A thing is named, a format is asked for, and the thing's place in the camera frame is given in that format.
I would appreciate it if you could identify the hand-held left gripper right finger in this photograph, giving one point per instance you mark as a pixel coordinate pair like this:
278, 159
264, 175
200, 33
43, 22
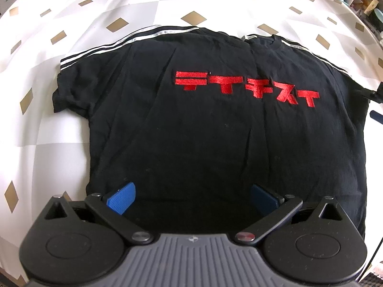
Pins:
264, 198

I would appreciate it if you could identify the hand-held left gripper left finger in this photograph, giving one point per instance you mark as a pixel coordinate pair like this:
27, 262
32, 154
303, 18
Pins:
121, 198

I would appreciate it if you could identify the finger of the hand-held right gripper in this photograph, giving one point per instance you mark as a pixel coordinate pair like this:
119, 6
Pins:
375, 94
377, 116

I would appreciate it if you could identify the black t-shirt red print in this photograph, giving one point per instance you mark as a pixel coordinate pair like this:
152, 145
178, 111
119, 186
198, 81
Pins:
209, 140

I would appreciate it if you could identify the grey checkered tablecloth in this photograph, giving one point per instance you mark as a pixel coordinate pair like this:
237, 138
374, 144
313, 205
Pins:
45, 50

